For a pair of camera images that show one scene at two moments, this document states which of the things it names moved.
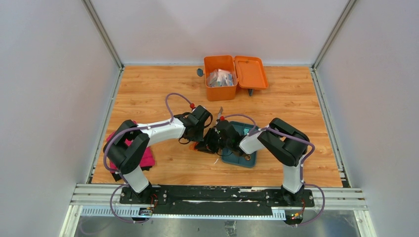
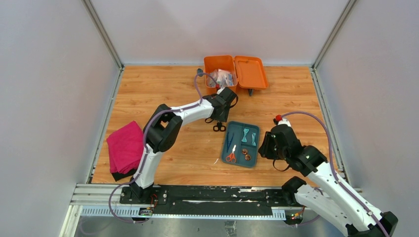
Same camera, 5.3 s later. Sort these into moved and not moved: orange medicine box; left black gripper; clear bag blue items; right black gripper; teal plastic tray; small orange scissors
Moved: right black gripper; small orange scissors; left black gripper
Not moved: orange medicine box; clear bag blue items; teal plastic tray
